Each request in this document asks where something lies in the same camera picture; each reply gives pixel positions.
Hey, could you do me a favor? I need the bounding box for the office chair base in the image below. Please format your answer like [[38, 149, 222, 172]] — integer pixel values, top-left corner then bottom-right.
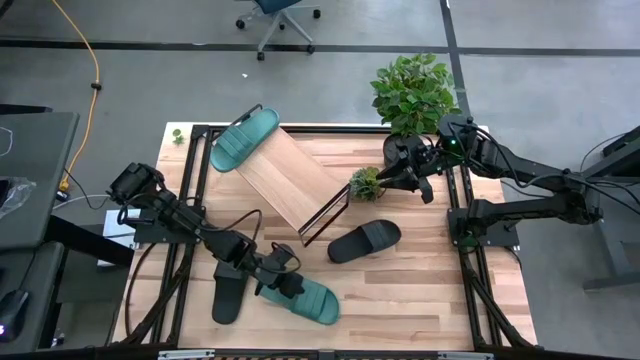
[[234, 0, 321, 62]]

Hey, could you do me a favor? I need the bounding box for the clear plastic bag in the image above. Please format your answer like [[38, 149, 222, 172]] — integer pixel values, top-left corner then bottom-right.
[[0, 176, 37, 219]]

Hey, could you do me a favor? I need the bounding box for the black computer mouse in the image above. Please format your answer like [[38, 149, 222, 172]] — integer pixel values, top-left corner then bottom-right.
[[0, 288, 30, 344]]

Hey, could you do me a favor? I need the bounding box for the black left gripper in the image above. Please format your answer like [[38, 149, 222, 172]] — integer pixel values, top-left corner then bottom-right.
[[254, 243, 306, 300]]

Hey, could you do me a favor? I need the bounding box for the black desk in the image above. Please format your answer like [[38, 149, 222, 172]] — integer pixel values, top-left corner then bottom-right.
[[0, 103, 80, 251], [0, 242, 66, 356]]

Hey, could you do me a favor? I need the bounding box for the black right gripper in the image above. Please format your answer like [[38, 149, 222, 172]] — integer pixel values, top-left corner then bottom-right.
[[377, 134, 444, 205]]

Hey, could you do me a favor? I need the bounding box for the white flat box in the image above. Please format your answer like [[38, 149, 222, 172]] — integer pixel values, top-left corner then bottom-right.
[[97, 208, 142, 269]]

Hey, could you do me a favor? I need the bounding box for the small potted succulent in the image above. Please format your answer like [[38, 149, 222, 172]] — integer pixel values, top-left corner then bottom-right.
[[348, 166, 387, 204]]

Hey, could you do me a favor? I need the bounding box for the silver aluminium bracket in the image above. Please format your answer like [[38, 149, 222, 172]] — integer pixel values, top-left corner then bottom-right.
[[437, 351, 495, 360], [157, 349, 216, 360]]

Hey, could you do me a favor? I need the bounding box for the tall leafy potted plant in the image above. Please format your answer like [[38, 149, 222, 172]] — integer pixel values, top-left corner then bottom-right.
[[369, 52, 464, 169]]

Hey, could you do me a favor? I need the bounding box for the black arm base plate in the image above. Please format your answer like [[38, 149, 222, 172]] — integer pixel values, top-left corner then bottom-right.
[[447, 205, 522, 250], [121, 204, 207, 246]]

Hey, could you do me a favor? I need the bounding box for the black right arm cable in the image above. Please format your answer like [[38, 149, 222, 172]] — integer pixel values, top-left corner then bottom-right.
[[449, 122, 640, 216]]

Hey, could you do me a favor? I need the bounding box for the dark grey desk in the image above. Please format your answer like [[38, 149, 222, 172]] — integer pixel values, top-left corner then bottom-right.
[[552, 124, 640, 291]]

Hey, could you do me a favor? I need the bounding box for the black rubber slipper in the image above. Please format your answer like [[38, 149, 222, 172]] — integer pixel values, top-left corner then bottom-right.
[[327, 218, 403, 265], [211, 259, 251, 325]]

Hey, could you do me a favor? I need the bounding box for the yellow power cable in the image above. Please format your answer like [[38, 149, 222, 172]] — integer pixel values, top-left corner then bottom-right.
[[49, 0, 101, 194]]

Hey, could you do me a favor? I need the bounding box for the black aluminium table frame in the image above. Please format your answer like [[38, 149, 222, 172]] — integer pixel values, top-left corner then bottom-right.
[[107, 123, 539, 360]]

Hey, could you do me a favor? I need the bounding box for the wooden shelf with black frame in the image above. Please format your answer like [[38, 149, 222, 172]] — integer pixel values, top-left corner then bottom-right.
[[212, 103, 352, 249]]

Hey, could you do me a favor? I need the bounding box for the green rubber slipper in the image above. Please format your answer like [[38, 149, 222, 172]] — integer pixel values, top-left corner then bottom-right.
[[257, 274, 342, 326], [209, 107, 281, 174]]

